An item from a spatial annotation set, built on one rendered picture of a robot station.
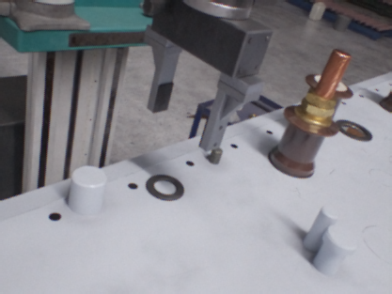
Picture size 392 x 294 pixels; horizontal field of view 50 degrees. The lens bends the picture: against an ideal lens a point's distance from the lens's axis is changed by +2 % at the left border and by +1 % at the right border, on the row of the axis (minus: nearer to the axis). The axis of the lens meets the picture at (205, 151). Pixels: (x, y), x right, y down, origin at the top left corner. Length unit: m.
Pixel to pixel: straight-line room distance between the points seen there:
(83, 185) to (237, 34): 0.24
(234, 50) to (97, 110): 1.27
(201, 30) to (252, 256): 0.27
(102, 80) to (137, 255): 1.16
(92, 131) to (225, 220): 1.20
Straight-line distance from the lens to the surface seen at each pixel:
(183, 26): 0.47
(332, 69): 0.66
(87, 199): 0.51
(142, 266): 0.48
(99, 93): 1.63
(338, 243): 0.53
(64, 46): 1.17
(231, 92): 0.45
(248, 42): 0.43
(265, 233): 0.57
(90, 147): 1.75
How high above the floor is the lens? 1.72
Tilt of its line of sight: 31 degrees down
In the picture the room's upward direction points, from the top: 18 degrees clockwise
